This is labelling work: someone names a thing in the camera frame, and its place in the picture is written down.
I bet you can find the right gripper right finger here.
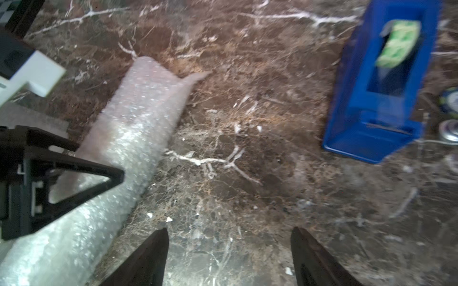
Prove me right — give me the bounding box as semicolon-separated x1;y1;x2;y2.
291;226;362;286

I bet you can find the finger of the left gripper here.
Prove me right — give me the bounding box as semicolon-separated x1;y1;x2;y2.
1;126;125;241

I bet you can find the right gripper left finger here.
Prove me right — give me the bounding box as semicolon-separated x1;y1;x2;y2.
101;228;169;286

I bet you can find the bubble wrap pile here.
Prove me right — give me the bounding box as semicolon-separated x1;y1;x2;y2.
1;57;206;286

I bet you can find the blue tape dispenser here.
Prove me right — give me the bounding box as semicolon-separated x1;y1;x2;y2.
322;1;441;164

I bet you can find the small round token left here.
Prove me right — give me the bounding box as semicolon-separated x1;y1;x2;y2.
438;119;458;143

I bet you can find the small round token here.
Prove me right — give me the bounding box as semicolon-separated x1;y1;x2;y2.
439;87;458;119
438;119;458;143

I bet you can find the small round token right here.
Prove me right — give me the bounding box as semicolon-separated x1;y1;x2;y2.
439;87;458;119

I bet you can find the green clear tape roll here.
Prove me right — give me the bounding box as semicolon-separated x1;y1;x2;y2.
376;19;422;69

